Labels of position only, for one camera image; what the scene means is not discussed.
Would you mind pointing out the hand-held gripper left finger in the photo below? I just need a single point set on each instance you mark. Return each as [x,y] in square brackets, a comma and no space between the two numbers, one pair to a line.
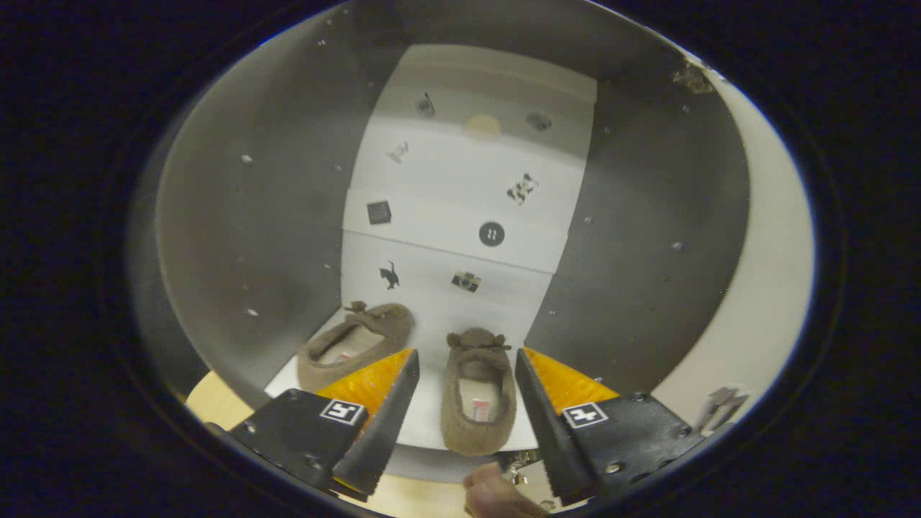
[378,432]

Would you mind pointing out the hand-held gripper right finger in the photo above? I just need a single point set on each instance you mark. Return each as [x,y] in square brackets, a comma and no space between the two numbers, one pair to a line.
[550,432]

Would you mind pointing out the brown fuzzy slipper shoe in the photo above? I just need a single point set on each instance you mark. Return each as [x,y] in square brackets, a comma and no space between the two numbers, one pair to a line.
[460,432]
[392,324]

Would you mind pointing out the dark grey shoe cabinet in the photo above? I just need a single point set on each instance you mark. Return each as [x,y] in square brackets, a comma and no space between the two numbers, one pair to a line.
[647,252]

